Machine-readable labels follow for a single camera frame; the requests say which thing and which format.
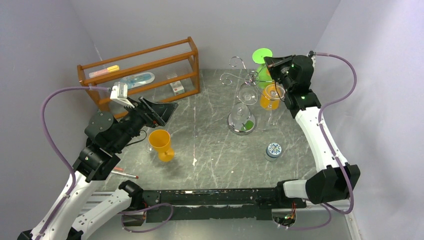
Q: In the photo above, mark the clear plastic wine glass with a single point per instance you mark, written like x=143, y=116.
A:
x=271, y=117
x=148, y=148

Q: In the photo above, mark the green plastic goblet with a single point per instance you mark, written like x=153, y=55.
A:
x=262, y=76

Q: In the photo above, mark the orange plastic goblet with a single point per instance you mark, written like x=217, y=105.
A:
x=160, y=140
x=272, y=96

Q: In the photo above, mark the chrome wine glass rack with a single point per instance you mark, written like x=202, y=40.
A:
x=257, y=87

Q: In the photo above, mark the orange wooden shelf rack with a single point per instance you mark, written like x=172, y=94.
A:
x=163, y=73

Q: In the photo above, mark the small white box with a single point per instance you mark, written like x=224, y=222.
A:
x=177, y=88

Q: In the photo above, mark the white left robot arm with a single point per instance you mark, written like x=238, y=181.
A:
x=64, y=221

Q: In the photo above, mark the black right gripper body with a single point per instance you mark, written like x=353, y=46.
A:
x=276, y=67

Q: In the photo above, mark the red grey marker pen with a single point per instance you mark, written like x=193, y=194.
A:
x=123, y=174

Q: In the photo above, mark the small blue-lidded jar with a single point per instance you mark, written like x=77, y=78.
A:
x=273, y=151

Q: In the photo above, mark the yellow pink highlighter pen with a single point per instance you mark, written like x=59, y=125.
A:
x=104, y=71

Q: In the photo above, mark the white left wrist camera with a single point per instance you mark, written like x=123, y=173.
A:
x=119, y=94

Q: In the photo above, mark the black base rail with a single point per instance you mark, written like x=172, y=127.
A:
x=178, y=205

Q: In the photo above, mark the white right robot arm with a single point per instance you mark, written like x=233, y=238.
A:
x=335, y=177

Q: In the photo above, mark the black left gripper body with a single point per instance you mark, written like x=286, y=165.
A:
x=134, y=122

